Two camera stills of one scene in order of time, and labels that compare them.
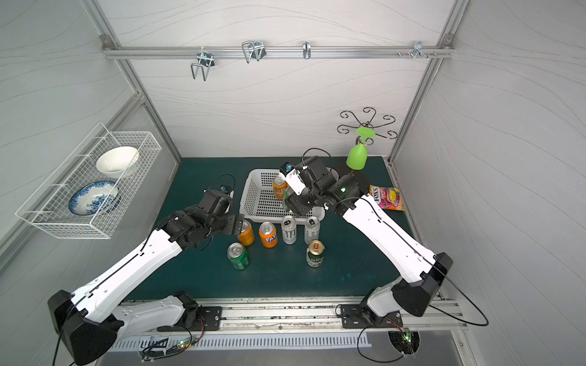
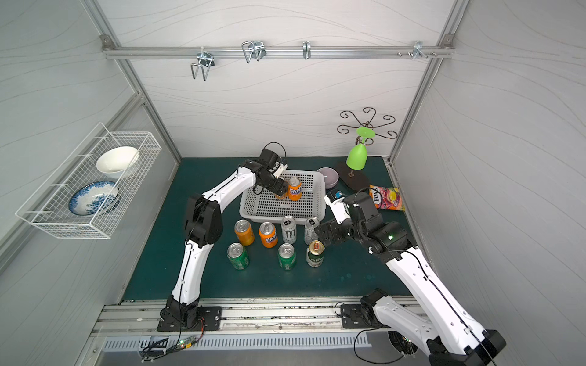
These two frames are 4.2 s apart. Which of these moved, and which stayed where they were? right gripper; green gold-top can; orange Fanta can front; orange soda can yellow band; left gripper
Moved: left gripper; right gripper
Stayed: orange Fanta can front; orange soda can yellow band; green gold-top can
